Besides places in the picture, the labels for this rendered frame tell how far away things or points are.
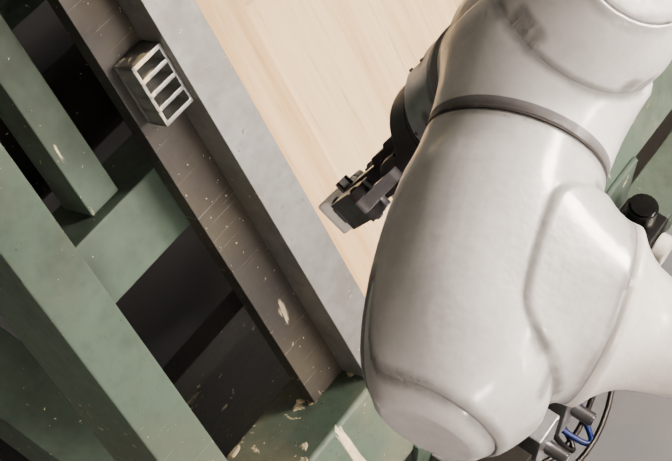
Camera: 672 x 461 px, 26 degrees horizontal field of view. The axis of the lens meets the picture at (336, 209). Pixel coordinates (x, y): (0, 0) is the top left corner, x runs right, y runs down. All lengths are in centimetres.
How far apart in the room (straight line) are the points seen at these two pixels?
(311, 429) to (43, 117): 46
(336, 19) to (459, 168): 81
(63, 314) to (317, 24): 42
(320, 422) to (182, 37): 47
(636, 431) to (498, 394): 193
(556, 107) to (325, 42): 79
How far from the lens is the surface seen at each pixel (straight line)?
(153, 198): 146
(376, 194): 96
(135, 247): 146
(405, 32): 161
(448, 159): 74
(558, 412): 180
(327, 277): 153
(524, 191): 72
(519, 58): 76
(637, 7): 74
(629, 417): 264
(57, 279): 130
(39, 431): 174
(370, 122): 158
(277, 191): 146
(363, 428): 161
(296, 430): 160
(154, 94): 136
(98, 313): 134
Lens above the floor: 234
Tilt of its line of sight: 57 degrees down
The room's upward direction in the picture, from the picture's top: straight up
